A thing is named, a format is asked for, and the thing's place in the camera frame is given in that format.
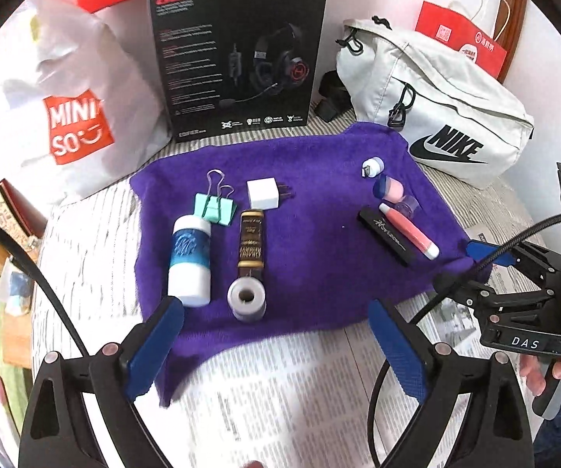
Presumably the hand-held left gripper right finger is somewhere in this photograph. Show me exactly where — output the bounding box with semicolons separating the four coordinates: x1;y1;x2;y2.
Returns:
368;299;537;468

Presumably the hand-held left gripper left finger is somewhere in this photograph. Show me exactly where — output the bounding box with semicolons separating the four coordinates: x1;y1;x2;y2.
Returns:
17;295;186;468

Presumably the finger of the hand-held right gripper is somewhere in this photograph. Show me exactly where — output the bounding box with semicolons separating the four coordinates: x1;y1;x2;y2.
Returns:
465;240;561;284
433;273;556;315

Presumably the pink lip balm tube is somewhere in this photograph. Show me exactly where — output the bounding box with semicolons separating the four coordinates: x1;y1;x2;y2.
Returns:
379;202;441;260

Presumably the white and blue bottle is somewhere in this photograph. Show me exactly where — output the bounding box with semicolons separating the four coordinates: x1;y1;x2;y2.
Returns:
167;214;213;308

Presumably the small clear jar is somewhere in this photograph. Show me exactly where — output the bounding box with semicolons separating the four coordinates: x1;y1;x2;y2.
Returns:
394;194;418;220

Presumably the grey tape roll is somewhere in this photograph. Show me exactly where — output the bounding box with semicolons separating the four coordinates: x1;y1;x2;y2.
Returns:
228;275;267;323

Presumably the black case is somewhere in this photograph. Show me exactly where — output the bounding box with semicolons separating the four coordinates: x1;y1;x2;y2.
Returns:
358;207;425;268

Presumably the pink jar blue lid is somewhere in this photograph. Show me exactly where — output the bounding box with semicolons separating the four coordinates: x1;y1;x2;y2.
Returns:
373;174;405;204

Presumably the black and gold box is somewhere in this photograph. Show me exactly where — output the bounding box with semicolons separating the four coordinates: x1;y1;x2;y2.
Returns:
236;209;266;281

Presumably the white charger plug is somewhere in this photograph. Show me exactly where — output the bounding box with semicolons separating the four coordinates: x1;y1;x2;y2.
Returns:
246;179;295;210

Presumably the purple towel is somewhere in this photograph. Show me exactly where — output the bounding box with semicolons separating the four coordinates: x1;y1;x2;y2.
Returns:
129;123;493;408

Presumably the newspaper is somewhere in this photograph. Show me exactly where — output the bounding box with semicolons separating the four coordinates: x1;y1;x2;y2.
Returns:
163;224;549;468

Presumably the green binder clip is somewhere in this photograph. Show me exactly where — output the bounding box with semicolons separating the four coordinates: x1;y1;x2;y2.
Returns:
193;170;239;227

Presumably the green cloth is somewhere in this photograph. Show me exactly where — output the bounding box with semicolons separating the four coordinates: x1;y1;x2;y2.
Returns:
0;273;32;430

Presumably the light grey sling bag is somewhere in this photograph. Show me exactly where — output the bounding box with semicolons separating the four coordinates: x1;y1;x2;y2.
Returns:
335;16;535;188

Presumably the brown patterned box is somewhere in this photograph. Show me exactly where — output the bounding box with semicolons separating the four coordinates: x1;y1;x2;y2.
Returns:
0;180;47;249

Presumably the red paper bag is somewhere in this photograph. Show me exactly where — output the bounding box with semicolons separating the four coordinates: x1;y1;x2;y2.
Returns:
416;0;512;79

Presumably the white plastic bag red label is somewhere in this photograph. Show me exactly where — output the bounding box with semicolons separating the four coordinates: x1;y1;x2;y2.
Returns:
0;0;174;206

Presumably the black headset box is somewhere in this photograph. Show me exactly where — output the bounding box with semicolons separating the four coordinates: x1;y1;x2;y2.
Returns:
148;0;329;143

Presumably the black cable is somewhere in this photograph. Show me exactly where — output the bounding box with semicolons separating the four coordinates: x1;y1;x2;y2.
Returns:
0;207;91;359
368;213;561;459

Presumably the black strap buckle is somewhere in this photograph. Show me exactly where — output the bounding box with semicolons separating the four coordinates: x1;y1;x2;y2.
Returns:
317;71;354;122

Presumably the brown wooden frame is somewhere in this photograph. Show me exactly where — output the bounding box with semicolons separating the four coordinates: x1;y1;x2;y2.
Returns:
497;0;527;83

